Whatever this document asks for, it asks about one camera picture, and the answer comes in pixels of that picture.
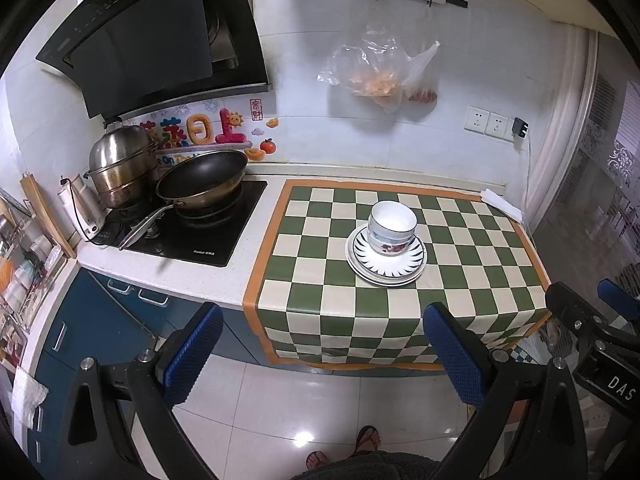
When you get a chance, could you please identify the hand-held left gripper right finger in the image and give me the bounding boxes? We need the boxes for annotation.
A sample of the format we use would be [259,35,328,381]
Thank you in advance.
[423,302,601,480]

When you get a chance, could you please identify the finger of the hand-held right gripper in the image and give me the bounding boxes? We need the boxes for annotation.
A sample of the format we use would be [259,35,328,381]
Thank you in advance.
[545,281,608,356]
[597,279,640,341]

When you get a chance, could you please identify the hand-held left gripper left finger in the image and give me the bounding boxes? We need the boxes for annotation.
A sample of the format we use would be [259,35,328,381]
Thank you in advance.
[47,302,224,480]

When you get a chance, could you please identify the white bowl red flowers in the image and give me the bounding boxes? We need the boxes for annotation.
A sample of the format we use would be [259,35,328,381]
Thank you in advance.
[371,239,415,257]

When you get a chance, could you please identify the white plate blue leaf pattern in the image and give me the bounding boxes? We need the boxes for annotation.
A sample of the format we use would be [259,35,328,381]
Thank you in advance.
[351,225,427,277]

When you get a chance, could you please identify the white bowl pastel floral print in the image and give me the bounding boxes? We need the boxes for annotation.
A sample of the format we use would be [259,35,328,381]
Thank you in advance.
[368,227,417,245]

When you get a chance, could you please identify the white bowl thin dark rim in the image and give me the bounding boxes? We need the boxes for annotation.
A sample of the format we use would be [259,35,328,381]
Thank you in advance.
[368,200,418,235]

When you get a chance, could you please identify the blue kitchen cabinet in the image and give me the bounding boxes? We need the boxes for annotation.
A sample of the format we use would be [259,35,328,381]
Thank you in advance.
[27,267,261,461]

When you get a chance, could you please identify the patterned glass sliding door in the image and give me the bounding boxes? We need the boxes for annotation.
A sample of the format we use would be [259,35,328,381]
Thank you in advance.
[525,25,640,311]

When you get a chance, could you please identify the black gas stove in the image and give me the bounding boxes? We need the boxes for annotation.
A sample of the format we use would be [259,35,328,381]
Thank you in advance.
[90,177,268,268]

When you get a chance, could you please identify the person's right foot in sandal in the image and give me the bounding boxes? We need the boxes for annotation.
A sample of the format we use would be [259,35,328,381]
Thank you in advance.
[350,425,382,457]

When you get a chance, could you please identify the folded white cloth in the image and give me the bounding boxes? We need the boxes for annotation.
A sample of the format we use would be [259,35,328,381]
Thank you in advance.
[481,188,526,222]

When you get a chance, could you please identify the person's dark clothing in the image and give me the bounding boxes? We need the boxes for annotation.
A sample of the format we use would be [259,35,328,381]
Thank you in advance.
[291,451,451,480]

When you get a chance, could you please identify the green white checkered tablecloth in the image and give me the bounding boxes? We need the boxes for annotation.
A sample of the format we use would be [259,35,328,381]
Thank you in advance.
[243,178,553,373]

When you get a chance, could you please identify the white hanging towel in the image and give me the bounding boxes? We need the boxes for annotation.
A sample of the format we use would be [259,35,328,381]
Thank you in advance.
[11,370,48,431]

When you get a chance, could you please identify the white electric appliance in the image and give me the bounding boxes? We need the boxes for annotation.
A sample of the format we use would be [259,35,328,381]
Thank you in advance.
[59,175,106,241]

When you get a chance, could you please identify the metal dish rack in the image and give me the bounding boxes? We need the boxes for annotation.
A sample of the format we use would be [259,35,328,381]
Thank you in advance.
[0,187,68,371]

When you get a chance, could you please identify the wooden cutting board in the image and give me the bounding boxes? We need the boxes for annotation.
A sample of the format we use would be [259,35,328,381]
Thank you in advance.
[20,174,77,259]

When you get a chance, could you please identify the steel steamer pot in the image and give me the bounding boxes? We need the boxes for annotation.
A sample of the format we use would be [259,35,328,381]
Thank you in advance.
[82,125,161,209]

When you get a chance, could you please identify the white plastic bag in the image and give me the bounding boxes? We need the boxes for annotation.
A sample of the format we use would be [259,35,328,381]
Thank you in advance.
[402,40,442,106]

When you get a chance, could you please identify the clear plastic bag orange contents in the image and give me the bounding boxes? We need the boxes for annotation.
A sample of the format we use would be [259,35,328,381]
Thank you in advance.
[316,15,416,113]

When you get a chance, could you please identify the black range hood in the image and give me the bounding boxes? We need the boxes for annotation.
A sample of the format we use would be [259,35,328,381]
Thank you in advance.
[35,0,272,121]

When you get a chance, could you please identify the white charger cable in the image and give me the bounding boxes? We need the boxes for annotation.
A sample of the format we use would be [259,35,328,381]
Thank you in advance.
[520,137,534,221]

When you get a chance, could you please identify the dark wok with steel handle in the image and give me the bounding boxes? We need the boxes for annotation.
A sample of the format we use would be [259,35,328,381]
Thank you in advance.
[118,149,249,251]

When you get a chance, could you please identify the white wall socket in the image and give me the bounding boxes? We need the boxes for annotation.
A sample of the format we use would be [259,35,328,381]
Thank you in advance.
[464,105,488,135]
[486,111,516,142]

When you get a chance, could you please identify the colourful wall sticker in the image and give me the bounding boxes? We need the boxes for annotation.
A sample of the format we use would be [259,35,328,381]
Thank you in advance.
[120,99,281,163]

